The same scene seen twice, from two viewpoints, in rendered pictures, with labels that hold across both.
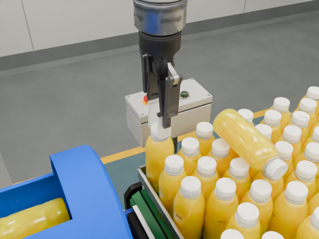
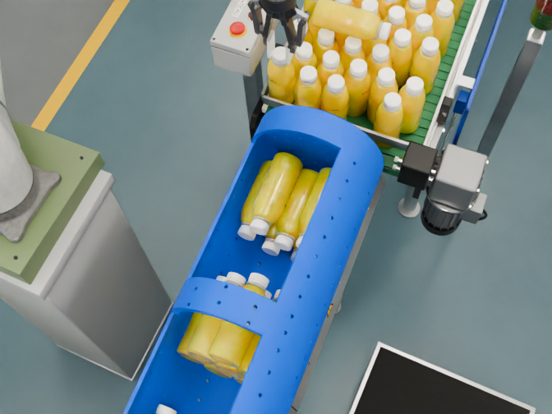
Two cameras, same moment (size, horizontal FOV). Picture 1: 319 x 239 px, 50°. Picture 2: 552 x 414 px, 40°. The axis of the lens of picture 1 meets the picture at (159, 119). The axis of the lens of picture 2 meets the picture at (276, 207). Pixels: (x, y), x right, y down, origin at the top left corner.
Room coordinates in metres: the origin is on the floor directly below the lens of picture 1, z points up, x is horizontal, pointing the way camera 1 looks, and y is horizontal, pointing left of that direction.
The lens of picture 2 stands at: (-0.22, 0.65, 2.54)
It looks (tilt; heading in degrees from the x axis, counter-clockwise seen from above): 66 degrees down; 323
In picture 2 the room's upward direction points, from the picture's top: 5 degrees counter-clockwise
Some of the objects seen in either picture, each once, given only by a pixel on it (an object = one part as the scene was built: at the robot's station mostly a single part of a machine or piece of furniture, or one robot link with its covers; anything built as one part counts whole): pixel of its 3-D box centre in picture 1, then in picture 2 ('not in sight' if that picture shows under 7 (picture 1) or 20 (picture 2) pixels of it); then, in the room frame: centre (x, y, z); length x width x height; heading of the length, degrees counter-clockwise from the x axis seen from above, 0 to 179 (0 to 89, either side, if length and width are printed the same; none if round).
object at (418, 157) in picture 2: not in sight; (415, 166); (0.21, -0.10, 0.95); 0.10 x 0.07 x 0.10; 26
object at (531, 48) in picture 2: not in sight; (484, 150); (0.22, -0.47, 0.55); 0.04 x 0.04 x 1.10; 26
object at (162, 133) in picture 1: (164, 124); (289, 50); (0.55, -0.01, 1.14); 0.03 x 0.01 x 0.07; 117
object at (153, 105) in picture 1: (154, 113); (270, 44); (0.59, 0.01, 1.14); 0.03 x 0.01 x 0.07; 117
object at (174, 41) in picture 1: (159, 51); (278, 1); (0.57, 0.00, 1.30); 0.08 x 0.07 x 0.09; 27
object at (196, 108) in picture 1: (168, 111); (247, 26); (0.72, -0.02, 1.05); 0.20 x 0.10 x 0.10; 116
